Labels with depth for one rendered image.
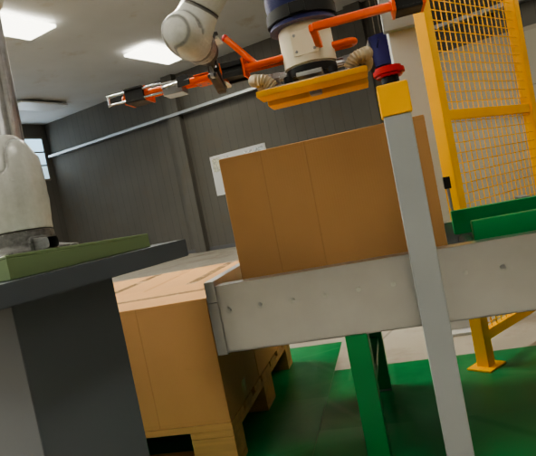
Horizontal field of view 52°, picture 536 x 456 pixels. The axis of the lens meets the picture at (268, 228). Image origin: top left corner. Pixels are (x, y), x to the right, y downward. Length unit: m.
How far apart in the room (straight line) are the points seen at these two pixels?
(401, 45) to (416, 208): 1.63
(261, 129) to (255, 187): 9.68
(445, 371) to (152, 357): 0.93
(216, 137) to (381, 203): 10.41
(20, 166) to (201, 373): 0.87
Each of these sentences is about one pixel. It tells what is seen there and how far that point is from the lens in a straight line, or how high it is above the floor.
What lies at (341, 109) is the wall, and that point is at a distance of 10.50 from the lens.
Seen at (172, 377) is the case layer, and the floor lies 0.31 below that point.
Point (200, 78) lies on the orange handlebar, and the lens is 1.88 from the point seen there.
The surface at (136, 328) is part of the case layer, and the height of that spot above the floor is 0.48.
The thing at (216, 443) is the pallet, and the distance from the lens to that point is 1.85.
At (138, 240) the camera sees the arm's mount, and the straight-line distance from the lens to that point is 1.22.
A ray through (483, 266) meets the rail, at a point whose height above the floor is 0.53.
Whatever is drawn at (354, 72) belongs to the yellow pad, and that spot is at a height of 1.12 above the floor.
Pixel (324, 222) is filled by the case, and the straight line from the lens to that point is 1.58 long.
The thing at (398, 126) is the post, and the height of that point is 0.90.
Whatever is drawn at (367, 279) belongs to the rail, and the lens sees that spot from 1.46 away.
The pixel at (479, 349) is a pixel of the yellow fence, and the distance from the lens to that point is 2.31.
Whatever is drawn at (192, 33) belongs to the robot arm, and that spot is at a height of 1.23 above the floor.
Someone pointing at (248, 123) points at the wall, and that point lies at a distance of 11.45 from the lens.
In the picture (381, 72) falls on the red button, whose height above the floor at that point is 1.03.
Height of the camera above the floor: 0.79
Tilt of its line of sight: 3 degrees down
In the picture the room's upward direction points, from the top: 11 degrees counter-clockwise
